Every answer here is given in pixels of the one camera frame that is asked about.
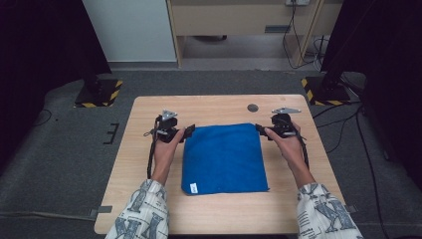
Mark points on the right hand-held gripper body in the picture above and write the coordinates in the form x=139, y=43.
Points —
x=283, y=126

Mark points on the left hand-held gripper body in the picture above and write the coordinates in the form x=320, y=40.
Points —
x=166, y=127

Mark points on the blue towel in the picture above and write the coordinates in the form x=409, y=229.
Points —
x=224, y=159

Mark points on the person's right hand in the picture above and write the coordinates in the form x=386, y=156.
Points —
x=290, y=149

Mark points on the person's left hand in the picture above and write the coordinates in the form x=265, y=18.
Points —
x=166, y=154

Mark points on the grey round table grommet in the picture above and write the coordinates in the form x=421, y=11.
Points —
x=253, y=108

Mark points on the black striped stand base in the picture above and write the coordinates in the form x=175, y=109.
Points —
x=326, y=94
x=99, y=94

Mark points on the grey tape strip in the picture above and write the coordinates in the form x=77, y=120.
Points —
x=351, y=208
x=103, y=209

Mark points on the white cabinet panel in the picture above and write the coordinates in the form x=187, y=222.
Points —
x=132, y=30

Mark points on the beige wooden desk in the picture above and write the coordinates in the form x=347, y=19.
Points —
x=232, y=20

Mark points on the white power strip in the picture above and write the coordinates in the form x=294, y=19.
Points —
x=297, y=2

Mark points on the black curtain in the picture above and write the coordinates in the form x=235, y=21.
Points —
x=391, y=49
x=40, y=49

